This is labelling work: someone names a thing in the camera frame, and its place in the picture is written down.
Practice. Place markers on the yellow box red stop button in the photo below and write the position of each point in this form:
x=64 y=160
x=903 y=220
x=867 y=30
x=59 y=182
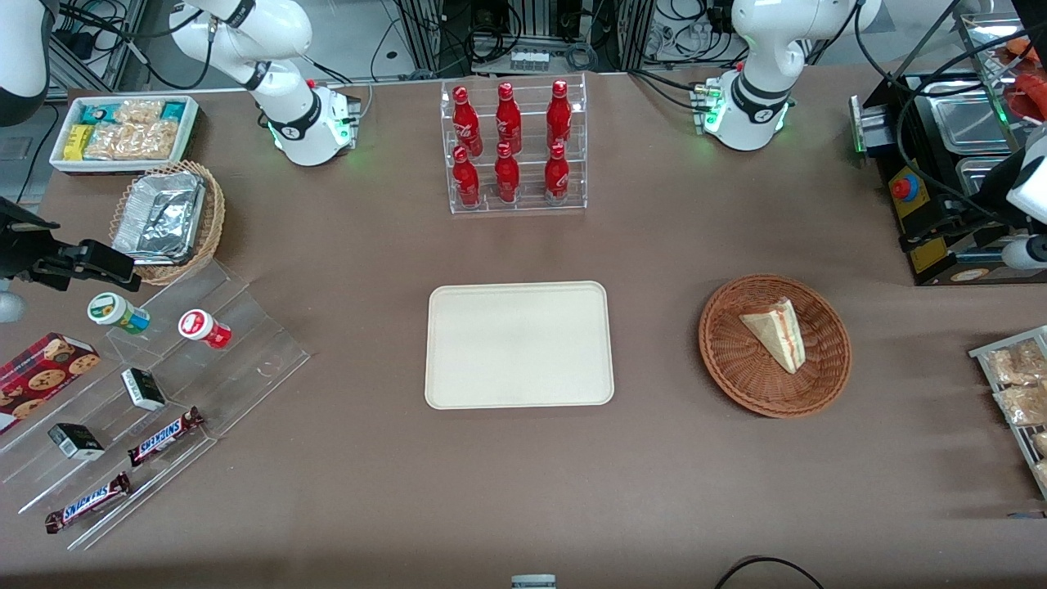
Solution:
x=906 y=196

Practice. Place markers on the orange food item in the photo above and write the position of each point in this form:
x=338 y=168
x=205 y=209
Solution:
x=1026 y=47

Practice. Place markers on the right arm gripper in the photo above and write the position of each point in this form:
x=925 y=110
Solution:
x=18 y=247

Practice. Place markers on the glass display case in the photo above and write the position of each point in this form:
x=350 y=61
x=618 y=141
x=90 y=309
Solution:
x=981 y=49

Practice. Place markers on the red cookie box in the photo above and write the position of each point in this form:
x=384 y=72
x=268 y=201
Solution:
x=41 y=376

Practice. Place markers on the aluminium foil tray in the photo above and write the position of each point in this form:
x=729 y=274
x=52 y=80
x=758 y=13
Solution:
x=159 y=217

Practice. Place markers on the small clear cracker bag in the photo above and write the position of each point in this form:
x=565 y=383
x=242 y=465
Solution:
x=139 y=110

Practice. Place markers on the clear acrylic bottle rack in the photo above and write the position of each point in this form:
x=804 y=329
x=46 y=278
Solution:
x=532 y=192

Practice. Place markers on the oval light wicker basket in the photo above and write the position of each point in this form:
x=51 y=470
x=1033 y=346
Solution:
x=214 y=221

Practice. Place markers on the red cola bottle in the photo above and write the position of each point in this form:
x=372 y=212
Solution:
x=507 y=176
x=559 y=114
x=466 y=123
x=508 y=119
x=466 y=180
x=557 y=176

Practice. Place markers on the round brown wicker basket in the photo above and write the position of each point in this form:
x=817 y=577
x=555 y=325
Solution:
x=736 y=376

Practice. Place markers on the clear bag of pastry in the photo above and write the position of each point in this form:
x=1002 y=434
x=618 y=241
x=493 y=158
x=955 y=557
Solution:
x=1014 y=364
x=1022 y=405

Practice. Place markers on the triangular sandwich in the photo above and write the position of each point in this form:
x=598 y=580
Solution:
x=777 y=335

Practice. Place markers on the large stainless steel pan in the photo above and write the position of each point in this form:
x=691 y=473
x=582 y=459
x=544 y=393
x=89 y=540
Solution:
x=973 y=123

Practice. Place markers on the red lid cup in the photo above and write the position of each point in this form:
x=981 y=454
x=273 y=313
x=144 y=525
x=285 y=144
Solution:
x=200 y=325

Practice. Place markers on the small stainless steel pan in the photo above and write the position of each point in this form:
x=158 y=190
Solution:
x=977 y=168

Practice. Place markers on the metal equipment rack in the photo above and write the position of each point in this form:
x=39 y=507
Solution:
x=425 y=33

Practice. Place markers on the yellow snack pack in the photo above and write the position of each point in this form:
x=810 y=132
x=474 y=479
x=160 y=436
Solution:
x=77 y=141

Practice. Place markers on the small grey device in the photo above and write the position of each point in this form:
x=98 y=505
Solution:
x=533 y=582

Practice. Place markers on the white snack bin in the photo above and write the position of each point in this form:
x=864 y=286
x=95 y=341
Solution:
x=188 y=131

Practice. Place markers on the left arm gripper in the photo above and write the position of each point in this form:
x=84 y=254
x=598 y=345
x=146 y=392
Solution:
x=963 y=215

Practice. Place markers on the green lid cup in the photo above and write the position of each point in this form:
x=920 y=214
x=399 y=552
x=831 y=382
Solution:
x=110 y=309

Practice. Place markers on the clear acrylic stepped display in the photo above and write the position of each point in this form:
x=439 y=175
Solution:
x=245 y=360

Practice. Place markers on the red food item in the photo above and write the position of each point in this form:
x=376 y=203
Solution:
x=1032 y=98

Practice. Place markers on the small black box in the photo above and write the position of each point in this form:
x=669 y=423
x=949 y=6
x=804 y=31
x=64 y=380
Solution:
x=75 y=442
x=143 y=388

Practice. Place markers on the large clear cracker bag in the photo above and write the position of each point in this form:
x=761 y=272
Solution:
x=131 y=141

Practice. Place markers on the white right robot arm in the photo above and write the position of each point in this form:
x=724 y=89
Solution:
x=286 y=98

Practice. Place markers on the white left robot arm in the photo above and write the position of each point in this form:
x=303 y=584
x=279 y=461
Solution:
x=752 y=74

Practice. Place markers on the cream plastic tray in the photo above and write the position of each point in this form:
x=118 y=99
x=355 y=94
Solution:
x=519 y=343

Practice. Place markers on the white power strip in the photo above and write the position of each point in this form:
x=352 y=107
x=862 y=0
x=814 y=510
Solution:
x=529 y=59

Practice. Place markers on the teal snack pack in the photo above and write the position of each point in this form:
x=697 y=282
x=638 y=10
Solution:
x=173 y=110
x=98 y=113

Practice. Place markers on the snickers bar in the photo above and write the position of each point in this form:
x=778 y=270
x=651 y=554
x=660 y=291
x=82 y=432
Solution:
x=86 y=503
x=164 y=438

